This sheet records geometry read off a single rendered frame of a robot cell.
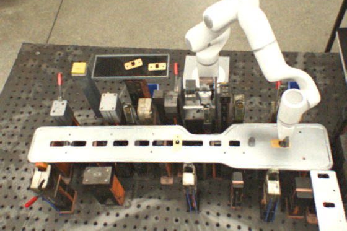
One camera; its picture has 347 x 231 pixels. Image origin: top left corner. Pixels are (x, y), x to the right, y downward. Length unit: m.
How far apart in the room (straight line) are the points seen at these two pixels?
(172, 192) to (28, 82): 1.18
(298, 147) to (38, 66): 1.69
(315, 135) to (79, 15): 2.70
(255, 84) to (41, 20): 2.37
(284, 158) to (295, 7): 2.18
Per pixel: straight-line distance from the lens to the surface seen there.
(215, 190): 2.08
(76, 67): 2.01
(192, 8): 3.79
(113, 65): 1.96
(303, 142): 1.89
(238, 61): 2.49
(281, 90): 1.78
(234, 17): 1.60
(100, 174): 1.83
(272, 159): 1.83
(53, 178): 1.92
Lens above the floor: 2.66
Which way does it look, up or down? 57 degrees down
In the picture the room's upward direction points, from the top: 11 degrees counter-clockwise
